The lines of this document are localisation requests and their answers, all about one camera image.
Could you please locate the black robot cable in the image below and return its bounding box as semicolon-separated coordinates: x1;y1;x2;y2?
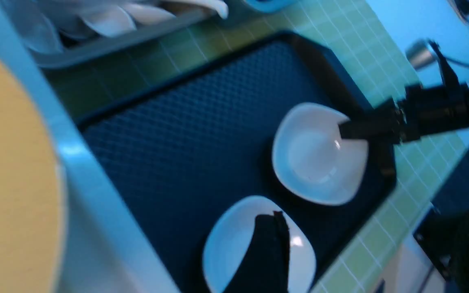
428;39;469;94

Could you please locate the black serving tray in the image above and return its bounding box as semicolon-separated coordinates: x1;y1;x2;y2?
76;31;396;293

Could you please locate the large white plastic tub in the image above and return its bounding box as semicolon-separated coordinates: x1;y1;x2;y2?
0;7;179;293

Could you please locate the white square dish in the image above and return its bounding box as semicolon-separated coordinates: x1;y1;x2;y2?
202;195;317;293
271;103;370;206

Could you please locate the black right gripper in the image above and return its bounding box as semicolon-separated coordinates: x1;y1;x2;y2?
338;82;469;143

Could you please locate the pile of white spoons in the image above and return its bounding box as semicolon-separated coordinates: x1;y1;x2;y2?
0;0;229;53

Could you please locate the blue chopstick bin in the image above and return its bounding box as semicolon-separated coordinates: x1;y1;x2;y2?
242;0;297;13

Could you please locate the stack of beige bowls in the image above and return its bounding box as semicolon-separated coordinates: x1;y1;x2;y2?
0;62;67;293

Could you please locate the grey spoon bin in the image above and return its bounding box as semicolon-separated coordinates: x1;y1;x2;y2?
31;6;223;70

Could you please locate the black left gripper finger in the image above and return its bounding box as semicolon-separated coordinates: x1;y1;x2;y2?
224;211;290;293

